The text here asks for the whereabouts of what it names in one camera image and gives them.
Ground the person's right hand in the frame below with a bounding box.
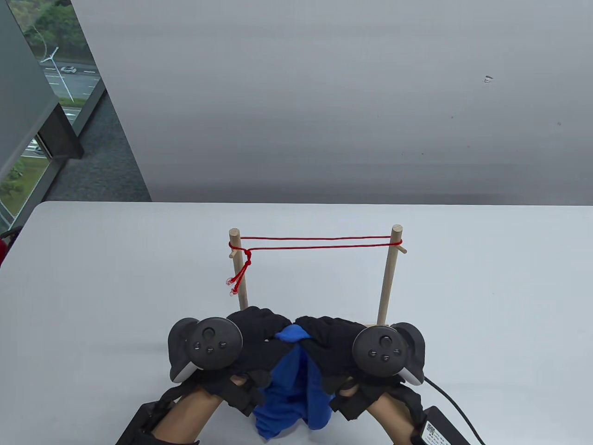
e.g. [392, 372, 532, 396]
[295, 316, 424, 408]

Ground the person's left hand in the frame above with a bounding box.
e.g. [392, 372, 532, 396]
[185, 306, 295, 394]

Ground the blue towel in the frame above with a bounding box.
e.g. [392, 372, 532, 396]
[252, 324, 334, 440]

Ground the red elastic cord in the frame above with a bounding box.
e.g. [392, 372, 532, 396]
[226, 236, 403, 296]

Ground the wooden rack with posts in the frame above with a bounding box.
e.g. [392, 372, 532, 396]
[228, 225, 408, 327]

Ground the person's right forearm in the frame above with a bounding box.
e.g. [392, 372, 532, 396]
[368, 387, 417, 445]

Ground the person's left forearm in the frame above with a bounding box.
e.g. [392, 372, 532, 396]
[155, 375, 246, 445]

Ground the black white left controller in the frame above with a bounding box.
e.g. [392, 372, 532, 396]
[168, 317, 244, 383]

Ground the black white controller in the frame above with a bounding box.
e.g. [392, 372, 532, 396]
[352, 322, 426, 386]
[168, 317, 244, 383]

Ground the black white right controller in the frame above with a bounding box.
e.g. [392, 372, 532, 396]
[352, 322, 426, 386]

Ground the black wrist box white label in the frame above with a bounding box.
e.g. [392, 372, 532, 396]
[410, 407, 473, 445]

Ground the plain black wrist box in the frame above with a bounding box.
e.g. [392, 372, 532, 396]
[116, 402, 160, 445]

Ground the red and black chair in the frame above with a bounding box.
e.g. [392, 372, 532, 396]
[0, 226, 24, 268]

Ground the grey window pillar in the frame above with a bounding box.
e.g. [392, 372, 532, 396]
[0, 0, 85, 184]

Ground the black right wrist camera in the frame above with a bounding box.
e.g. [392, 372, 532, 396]
[329, 385, 371, 421]

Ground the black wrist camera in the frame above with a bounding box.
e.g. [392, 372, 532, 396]
[222, 380, 267, 416]
[329, 385, 371, 421]

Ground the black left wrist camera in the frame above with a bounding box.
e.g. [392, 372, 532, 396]
[222, 380, 267, 416]

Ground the black left wrist strap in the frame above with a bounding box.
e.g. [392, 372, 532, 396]
[134, 429, 201, 445]

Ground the grey window frame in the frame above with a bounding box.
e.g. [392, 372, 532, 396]
[0, 86, 108, 232]

